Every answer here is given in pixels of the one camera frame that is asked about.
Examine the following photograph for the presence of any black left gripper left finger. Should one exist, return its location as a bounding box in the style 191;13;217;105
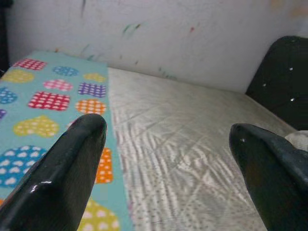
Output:
0;113;107;231

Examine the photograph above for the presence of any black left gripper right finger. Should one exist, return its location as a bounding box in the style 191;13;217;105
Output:
228;123;308;231

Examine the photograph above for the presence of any white pillow with tree print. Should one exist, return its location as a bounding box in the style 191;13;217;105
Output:
283;129;308;152

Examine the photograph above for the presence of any turquoise heart print mat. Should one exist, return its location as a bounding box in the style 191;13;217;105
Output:
0;50;134;231

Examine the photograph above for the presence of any black tufted headboard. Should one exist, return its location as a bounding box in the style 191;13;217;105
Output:
245;36;308;132

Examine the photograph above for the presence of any white quilted mattress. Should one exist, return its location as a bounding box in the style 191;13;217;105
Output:
105;67;308;231

